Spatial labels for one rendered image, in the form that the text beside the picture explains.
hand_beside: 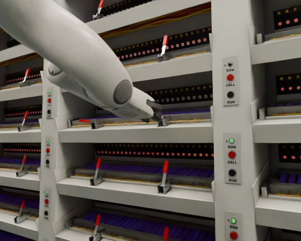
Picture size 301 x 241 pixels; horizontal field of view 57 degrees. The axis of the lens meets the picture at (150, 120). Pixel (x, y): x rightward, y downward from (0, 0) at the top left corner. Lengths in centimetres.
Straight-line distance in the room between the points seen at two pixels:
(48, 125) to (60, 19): 71
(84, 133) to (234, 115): 52
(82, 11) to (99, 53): 84
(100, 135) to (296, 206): 60
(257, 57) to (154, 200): 47
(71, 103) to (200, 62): 58
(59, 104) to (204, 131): 59
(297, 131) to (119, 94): 40
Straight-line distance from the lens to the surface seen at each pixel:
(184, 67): 79
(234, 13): 78
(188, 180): 84
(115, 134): 90
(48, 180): 114
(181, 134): 77
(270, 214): 71
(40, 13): 47
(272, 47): 73
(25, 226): 130
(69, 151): 113
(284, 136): 69
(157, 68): 83
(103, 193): 94
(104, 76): 46
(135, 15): 94
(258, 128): 70
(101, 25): 102
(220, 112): 72
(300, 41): 72
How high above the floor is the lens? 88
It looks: 4 degrees up
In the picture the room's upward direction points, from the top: straight up
